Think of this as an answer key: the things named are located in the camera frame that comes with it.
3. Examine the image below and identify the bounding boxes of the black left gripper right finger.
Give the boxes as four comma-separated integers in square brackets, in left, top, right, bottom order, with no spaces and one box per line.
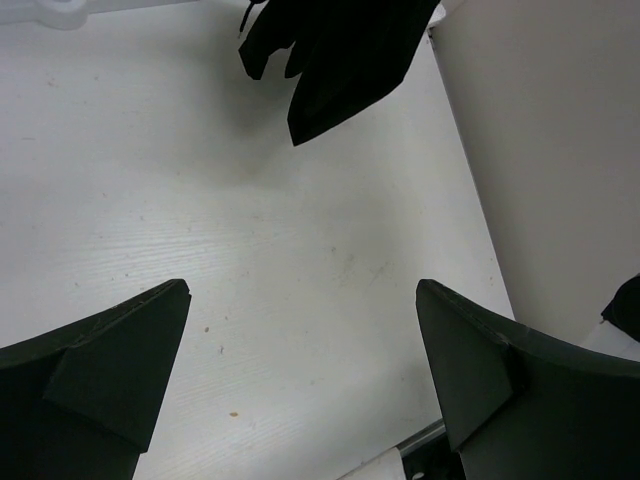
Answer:
[416,279,639,479]

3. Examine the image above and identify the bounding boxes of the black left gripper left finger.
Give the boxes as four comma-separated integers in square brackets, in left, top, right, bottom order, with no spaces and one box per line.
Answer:
[1,279,191,479]

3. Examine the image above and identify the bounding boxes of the black trousers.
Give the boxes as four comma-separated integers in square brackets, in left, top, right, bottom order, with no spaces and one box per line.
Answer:
[239,0,438,146]

